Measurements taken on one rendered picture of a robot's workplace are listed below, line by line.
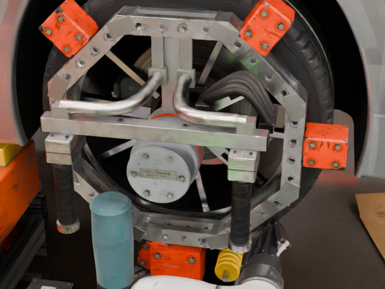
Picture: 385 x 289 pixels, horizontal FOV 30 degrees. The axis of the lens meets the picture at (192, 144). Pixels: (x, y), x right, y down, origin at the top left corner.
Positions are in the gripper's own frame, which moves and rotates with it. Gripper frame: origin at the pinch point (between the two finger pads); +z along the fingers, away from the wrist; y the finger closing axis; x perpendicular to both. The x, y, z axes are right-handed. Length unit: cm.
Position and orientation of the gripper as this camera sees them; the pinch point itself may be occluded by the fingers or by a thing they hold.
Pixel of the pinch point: (271, 222)
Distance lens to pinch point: 164.8
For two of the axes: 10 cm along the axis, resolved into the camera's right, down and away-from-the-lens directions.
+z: 1.9, -4.7, 8.6
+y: 6.9, -5.6, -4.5
